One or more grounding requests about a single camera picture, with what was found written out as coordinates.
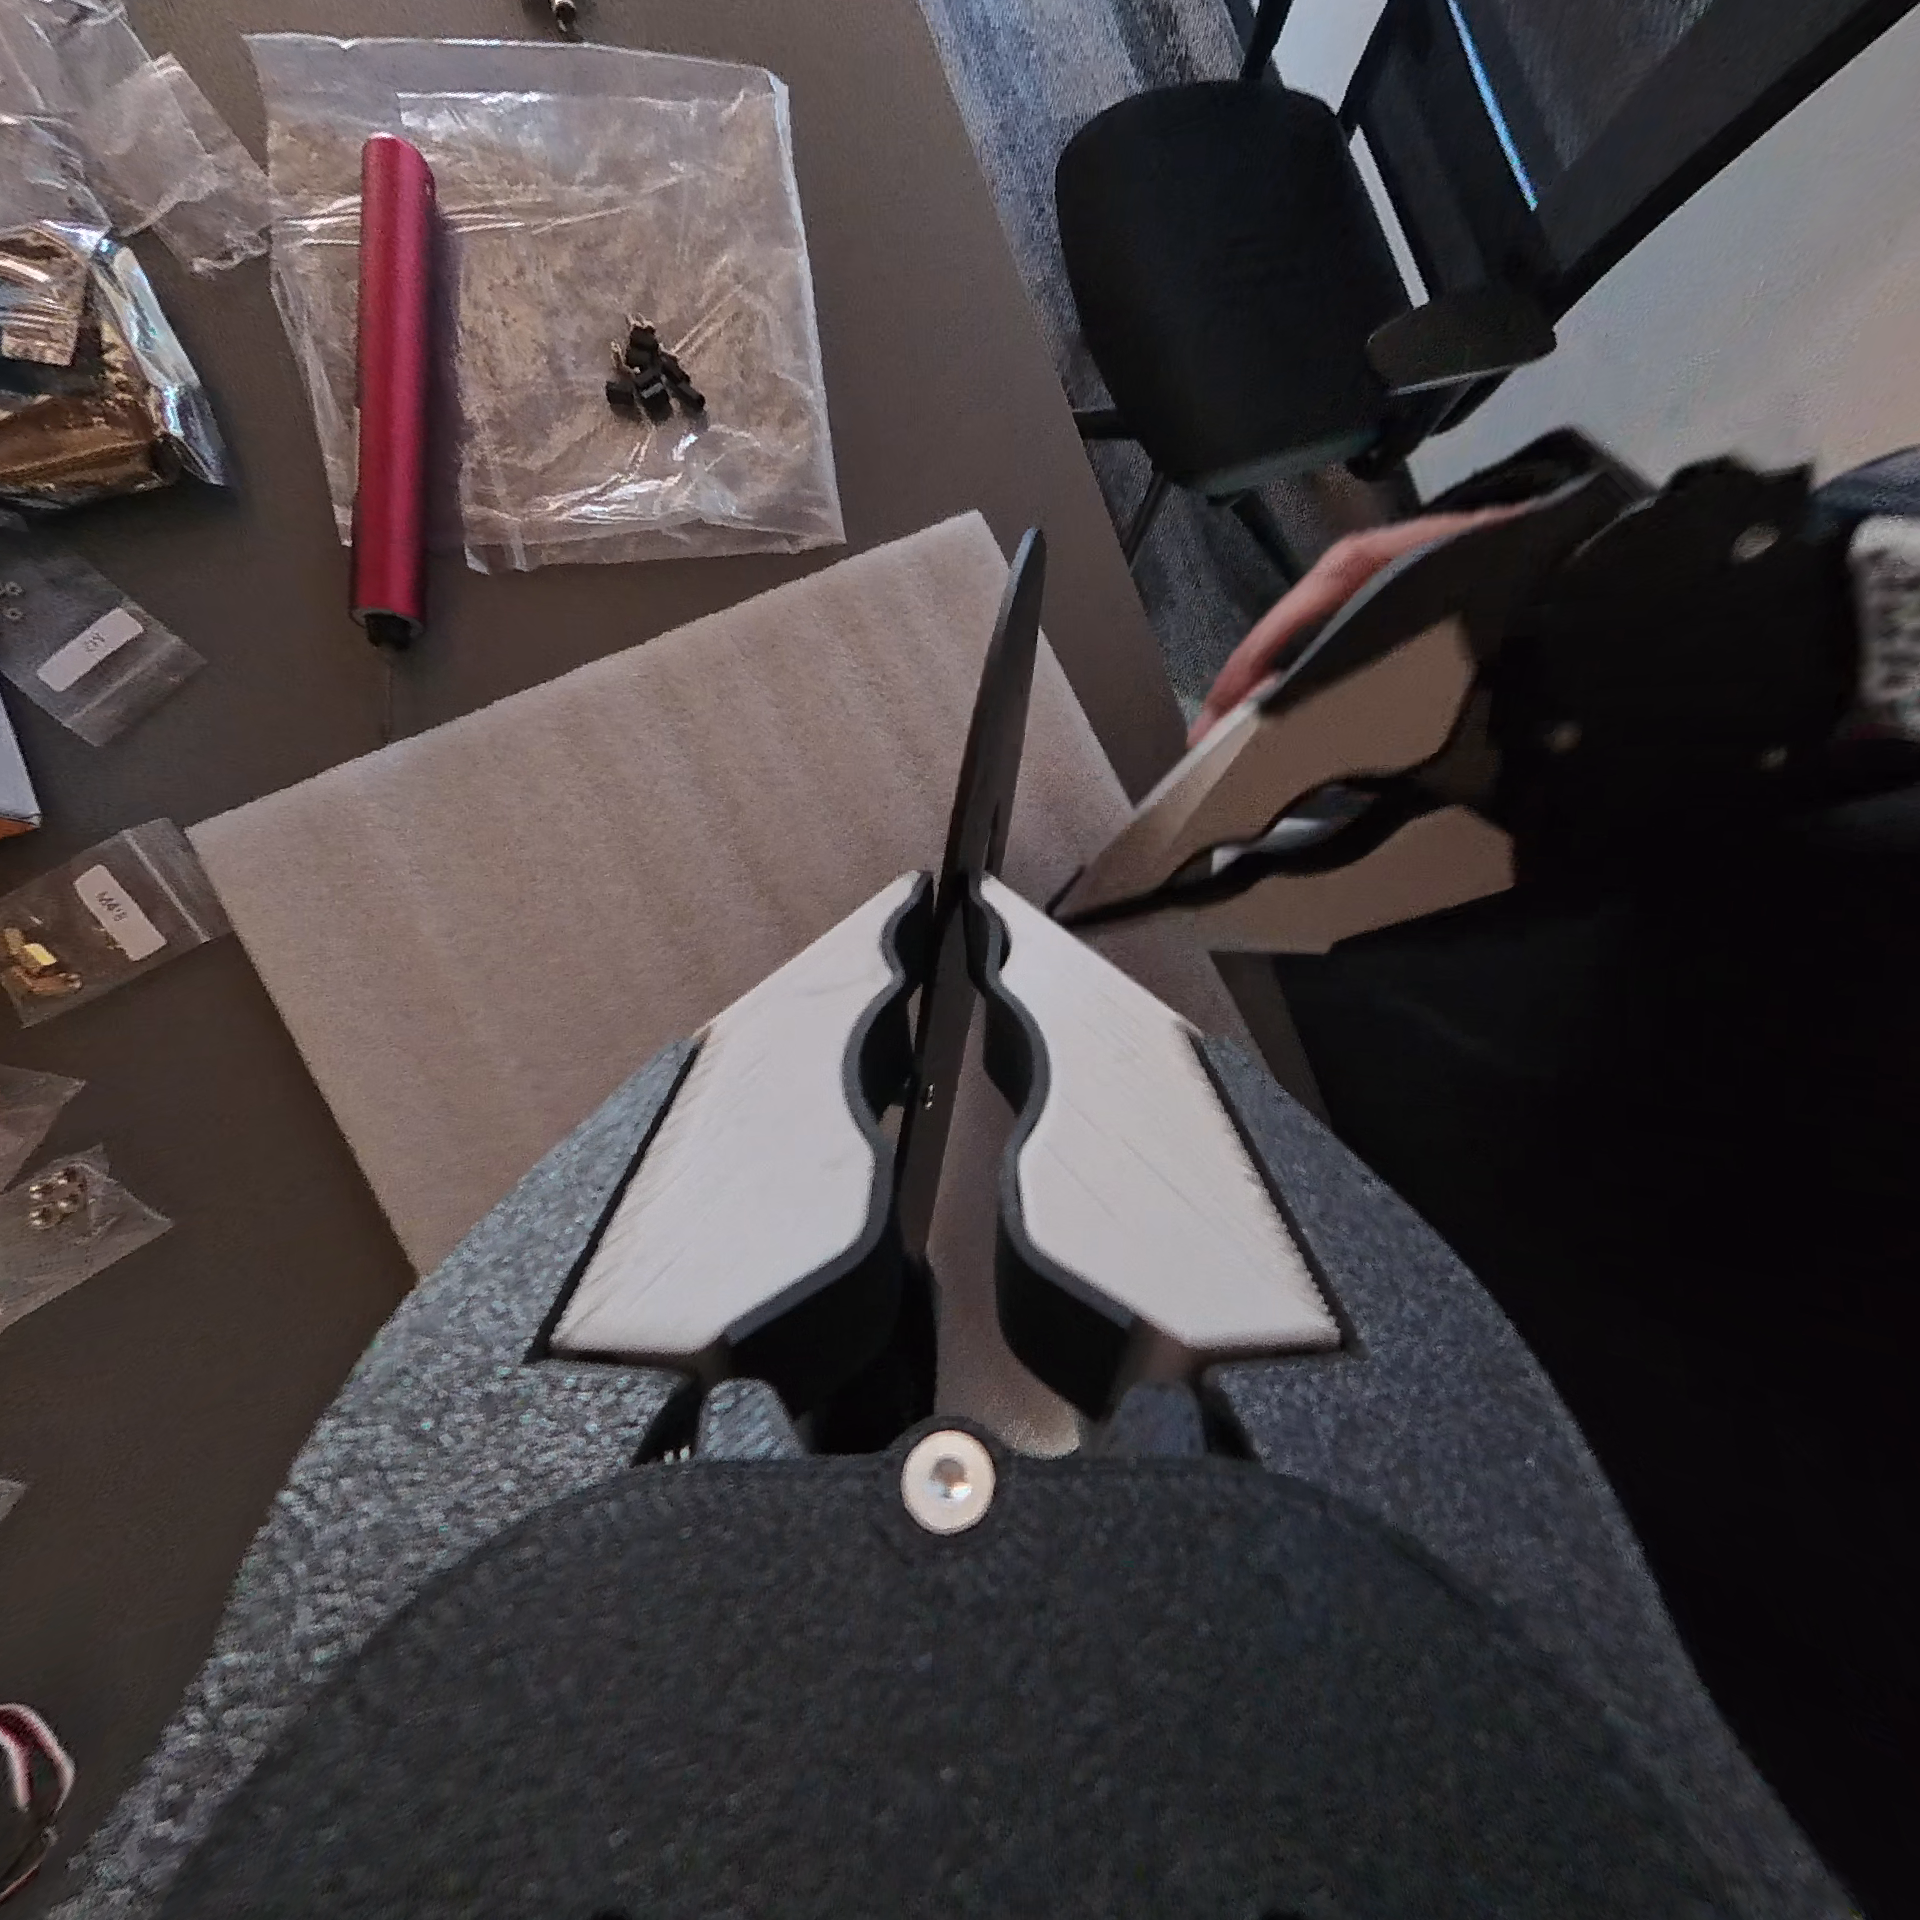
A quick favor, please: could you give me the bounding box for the person's right hand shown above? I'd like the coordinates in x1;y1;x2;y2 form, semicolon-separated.
1197;505;1525;745

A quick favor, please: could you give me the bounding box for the dark grey desk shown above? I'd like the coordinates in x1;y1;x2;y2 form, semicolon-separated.
0;0;1323;1920

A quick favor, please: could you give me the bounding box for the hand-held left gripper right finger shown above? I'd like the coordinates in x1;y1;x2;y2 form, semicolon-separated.
973;878;1352;1428

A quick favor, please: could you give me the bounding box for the pile of small black parts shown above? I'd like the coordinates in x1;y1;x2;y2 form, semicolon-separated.
605;308;705;433

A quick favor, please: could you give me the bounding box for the small grey labelled bag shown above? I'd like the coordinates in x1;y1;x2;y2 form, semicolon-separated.
0;545;209;745

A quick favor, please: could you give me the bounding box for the red white servo cable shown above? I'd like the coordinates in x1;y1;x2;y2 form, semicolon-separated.
0;1701;81;1877

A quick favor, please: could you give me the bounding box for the small bag with brass parts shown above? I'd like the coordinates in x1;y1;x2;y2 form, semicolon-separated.
0;824;225;1029

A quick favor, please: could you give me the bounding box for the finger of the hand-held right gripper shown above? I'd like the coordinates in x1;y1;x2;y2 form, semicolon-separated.
1045;479;1640;919
1052;807;1517;960

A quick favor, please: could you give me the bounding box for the small clear parts bag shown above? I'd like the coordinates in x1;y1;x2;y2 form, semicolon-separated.
0;1066;85;1188

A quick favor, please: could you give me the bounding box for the large clear plastic bag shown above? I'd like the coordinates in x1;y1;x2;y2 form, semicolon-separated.
249;34;846;568

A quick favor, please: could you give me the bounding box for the red handled screwdriver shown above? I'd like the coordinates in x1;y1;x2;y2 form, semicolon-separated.
344;132;440;740

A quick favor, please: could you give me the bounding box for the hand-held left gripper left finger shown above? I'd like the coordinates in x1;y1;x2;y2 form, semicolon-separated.
542;866;949;1443

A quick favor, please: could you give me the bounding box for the black round-back chair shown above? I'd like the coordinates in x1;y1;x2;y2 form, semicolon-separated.
1052;82;1565;505

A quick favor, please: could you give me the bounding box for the small bag with silver nuts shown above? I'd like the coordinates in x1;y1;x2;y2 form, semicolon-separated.
0;1146;173;1328

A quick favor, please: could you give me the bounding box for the white foam sheet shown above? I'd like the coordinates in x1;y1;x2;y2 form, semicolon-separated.
190;510;1290;1280

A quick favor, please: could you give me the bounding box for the crumpled clear plastic bag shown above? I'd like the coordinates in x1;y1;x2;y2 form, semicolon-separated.
0;0;271;273

